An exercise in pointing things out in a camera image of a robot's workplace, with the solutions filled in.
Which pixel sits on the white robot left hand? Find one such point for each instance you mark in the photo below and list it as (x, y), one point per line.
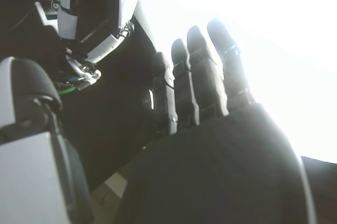
(210, 168)

